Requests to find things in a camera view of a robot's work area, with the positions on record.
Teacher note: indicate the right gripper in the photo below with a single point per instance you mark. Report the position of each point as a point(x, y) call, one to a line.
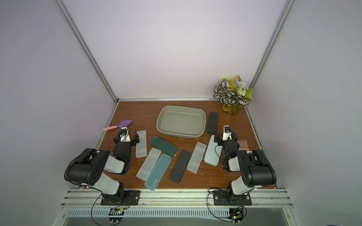
point(225, 141)

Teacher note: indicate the black pencil case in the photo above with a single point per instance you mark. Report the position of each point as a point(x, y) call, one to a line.
point(213, 123)
point(180, 166)

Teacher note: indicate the frosted white case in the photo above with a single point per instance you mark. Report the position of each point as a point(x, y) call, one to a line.
point(148, 164)
point(196, 157)
point(141, 147)

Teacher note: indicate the teal translucent pencil case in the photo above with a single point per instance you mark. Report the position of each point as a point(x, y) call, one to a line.
point(158, 172)

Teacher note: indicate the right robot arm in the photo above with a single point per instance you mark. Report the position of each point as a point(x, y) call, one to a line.
point(254, 167)

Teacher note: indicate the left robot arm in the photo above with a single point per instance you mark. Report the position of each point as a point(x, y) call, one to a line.
point(88, 168)

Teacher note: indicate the light blue pencil case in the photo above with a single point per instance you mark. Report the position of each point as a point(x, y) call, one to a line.
point(213, 152)

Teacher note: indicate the dark green pencil case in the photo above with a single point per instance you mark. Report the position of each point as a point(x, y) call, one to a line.
point(163, 145)

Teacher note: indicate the grey-green plastic storage box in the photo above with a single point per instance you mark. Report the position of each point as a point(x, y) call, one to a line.
point(181, 121)

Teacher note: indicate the purple and pink toy shovel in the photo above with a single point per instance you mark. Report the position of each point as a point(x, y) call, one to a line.
point(122, 124)

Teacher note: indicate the pink comb brush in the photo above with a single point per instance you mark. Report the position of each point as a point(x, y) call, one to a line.
point(243, 145)

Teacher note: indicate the artificial plant in amber vase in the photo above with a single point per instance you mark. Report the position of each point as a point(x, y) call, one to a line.
point(233, 94)

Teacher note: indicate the left circuit board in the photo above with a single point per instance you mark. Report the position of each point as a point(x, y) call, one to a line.
point(116, 215)

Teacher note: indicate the circuit board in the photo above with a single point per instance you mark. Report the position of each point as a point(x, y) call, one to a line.
point(116, 215)
point(236, 215)

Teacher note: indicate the right circuit board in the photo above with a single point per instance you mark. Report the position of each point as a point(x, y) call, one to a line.
point(236, 215)

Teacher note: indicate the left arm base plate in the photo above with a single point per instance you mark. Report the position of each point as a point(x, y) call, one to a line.
point(127, 197)

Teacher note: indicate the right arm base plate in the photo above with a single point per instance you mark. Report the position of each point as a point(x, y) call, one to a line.
point(227, 198)

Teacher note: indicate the aluminium front rail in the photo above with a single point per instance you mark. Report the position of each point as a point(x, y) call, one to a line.
point(178, 198)

